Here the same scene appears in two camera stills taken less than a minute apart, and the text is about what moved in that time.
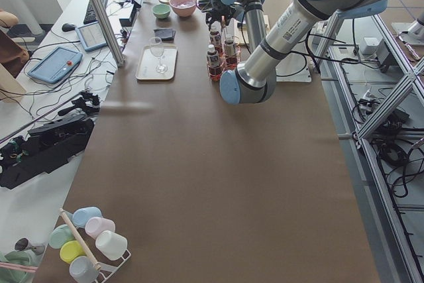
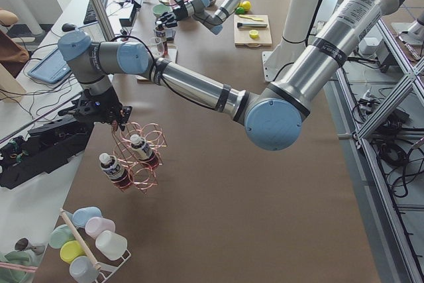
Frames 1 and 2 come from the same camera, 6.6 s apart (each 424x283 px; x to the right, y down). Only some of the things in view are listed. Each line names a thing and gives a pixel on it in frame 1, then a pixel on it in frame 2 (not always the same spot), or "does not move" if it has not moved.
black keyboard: (89, 16) does not move
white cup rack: (107, 271) does not move
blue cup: (81, 215) does not move
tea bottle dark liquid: (215, 40) → (160, 33)
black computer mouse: (68, 27) does not move
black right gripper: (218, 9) → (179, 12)
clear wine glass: (157, 48) does not move
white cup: (111, 244) does not move
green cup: (61, 234) does not move
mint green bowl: (161, 10) does not move
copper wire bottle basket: (221, 57) → (139, 149)
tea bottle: (212, 63) → (119, 175)
